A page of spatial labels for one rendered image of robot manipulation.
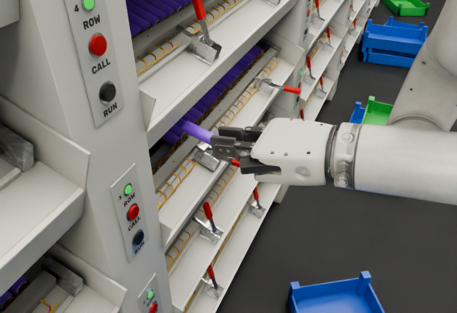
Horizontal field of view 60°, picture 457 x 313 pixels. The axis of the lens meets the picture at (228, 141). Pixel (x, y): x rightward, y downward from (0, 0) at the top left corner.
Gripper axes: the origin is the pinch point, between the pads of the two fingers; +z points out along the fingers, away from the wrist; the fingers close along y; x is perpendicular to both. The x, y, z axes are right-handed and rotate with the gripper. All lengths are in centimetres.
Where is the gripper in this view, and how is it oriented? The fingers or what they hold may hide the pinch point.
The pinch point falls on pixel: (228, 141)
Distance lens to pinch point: 58.2
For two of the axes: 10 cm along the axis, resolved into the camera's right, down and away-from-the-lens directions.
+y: 4.1, -5.5, 7.3
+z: -9.0, -1.1, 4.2
